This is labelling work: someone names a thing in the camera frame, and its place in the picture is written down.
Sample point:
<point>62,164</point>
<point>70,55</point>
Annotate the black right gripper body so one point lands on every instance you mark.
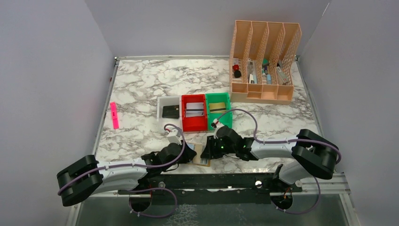
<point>208,149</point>

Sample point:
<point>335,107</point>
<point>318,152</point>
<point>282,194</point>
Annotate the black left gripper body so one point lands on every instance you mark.
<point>189,152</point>

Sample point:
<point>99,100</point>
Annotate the yellow-brown card holder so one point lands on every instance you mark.
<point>198,148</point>

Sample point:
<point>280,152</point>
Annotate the red plastic bin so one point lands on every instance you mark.
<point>191,124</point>

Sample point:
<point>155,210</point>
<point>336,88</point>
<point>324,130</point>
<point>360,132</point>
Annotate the green plastic bin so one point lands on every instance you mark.
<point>215,98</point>

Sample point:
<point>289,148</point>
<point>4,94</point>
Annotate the white plastic bin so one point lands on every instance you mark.
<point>168,100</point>

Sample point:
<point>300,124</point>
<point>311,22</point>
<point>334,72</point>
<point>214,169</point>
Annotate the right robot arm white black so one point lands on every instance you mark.
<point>313,156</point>

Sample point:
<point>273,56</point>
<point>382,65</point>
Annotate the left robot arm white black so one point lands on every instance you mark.
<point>88,176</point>

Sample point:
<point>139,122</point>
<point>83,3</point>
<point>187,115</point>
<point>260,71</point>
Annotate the gold card with stripe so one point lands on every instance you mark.
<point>219,107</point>

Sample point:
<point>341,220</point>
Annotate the black card in white bin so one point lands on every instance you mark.
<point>171,111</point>

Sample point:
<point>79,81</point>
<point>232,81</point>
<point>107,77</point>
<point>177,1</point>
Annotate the white cards stack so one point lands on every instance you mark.
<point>194,109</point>

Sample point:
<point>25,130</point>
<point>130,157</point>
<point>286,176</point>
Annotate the red and black stamp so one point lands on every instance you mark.
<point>236,71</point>

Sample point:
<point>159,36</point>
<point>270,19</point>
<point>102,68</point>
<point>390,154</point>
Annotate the pink highlighter marker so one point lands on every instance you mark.
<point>114,114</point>

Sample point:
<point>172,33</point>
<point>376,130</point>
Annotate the peach plastic desk organizer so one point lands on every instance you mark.
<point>258,46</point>

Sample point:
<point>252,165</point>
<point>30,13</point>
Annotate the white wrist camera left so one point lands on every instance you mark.
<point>174,136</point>

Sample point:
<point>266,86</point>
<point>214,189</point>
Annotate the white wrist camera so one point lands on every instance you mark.
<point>174,136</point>
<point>217,125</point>

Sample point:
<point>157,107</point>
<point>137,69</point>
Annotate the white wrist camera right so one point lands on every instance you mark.
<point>217,125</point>

